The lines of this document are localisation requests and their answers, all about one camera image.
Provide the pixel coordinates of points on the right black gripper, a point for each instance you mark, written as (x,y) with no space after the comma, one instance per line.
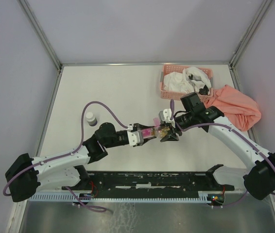
(171,136)

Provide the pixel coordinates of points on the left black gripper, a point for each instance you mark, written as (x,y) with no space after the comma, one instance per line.
(138,126)

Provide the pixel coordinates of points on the pink weekly pill organizer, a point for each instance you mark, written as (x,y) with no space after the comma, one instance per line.
(146,132)

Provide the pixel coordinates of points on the amber pill bottle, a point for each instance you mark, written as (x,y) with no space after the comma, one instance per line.
(159,132)

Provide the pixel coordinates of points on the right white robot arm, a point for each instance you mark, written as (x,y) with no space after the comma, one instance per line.
(258,176)

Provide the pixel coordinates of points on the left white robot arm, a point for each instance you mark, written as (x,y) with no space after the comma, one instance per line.
(27,175)

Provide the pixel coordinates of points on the pink plastic basket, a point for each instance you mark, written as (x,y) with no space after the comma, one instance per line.
(169,68)

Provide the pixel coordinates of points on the white cap pill bottle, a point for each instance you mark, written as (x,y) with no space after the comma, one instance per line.
(91,119)

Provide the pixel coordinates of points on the black white cloth in basket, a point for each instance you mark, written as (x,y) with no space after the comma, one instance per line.
(196,81)

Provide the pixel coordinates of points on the salmon pink cloth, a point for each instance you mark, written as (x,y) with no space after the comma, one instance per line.
(242,111)

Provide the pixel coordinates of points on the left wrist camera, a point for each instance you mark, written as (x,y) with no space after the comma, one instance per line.
(135,137)

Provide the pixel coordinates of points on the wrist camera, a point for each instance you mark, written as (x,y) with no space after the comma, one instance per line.
(135,137)
(166,116)

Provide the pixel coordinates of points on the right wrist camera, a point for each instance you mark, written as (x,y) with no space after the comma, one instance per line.
(166,116)

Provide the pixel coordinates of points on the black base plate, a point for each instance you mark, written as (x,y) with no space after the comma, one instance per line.
(149,184)

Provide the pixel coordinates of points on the white slotted cable duct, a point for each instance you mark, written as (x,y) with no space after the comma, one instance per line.
(68,197)

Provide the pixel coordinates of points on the right aluminium frame post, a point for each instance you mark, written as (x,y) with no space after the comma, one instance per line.
(250,32)

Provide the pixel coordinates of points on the aluminium frame post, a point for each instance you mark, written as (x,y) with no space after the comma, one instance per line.
(29,13)
(250,32)

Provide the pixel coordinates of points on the left aluminium frame post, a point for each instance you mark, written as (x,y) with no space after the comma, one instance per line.
(29,13)

